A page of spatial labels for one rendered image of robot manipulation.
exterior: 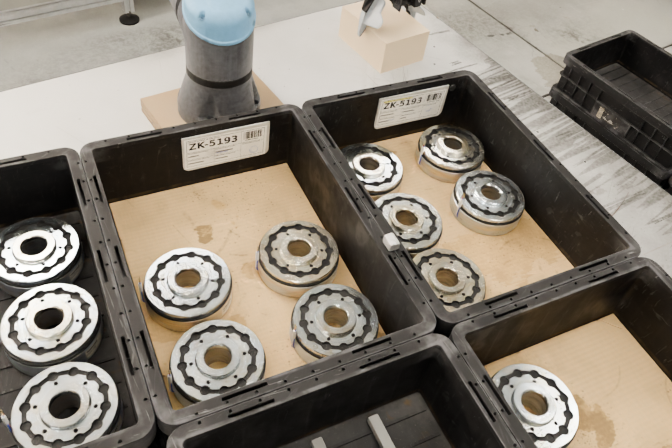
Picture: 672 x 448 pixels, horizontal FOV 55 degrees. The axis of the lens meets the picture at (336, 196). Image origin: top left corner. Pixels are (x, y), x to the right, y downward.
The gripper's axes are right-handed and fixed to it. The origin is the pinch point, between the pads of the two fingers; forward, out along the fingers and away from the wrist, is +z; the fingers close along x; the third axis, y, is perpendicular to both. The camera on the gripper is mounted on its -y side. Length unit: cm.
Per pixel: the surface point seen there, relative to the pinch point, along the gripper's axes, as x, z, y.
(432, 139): -25, -11, 42
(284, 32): -16.5, 5.4, -14.1
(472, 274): -38, -11, 65
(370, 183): -40, -11, 46
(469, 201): -29, -11, 55
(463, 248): -34, -8, 60
